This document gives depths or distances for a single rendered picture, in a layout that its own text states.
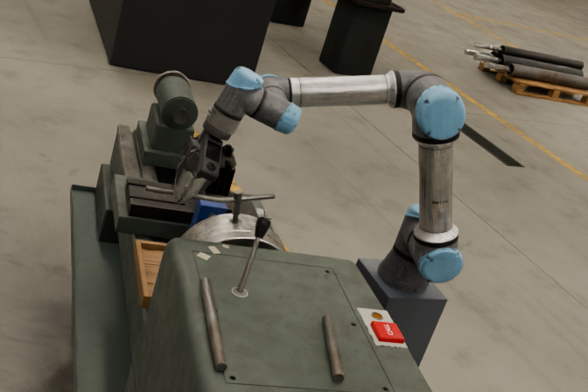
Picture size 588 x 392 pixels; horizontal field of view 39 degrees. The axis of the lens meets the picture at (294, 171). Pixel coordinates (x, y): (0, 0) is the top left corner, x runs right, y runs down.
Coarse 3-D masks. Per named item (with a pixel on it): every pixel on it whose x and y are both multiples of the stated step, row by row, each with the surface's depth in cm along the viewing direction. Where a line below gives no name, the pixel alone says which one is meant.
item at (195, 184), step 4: (196, 176) 201; (192, 180) 201; (196, 180) 200; (200, 180) 201; (204, 180) 201; (188, 184) 206; (192, 184) 200; (196, 184) 201; (200, 184) 201; (188, 188) 202; (192, 188) 201; (196, 188) 201; (188, 192) 201; (192, 192) 201; (196, 192) 202; (184, 196) 202; (188, 196) 202; (192, 196) 202; (180, 200) 202; (184, 200) 202
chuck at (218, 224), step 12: (216, 216) 215; (228, 216) 215; (240, 216) 216; (252, 216) 218; (192, 228) 214; (204, 228) 212; (216, 228) 210; (228, 228) 209; (240, 228) 210; (252, 228) 211; (276, 240) 215
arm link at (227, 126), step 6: (210, 108) 196; (210, 114) 196; (216, 114) 194; (222, 114) 201; (210, 120) 195; (216, 120) 194; (222, 120) 194; (228, 120) 194; (234, 120) 201; (210, 126) 196; (216, 126) 195; (222, 126) 194; (228, 126) 195; (234, 126) 196; (222, 132) 195; (228, 132) 196
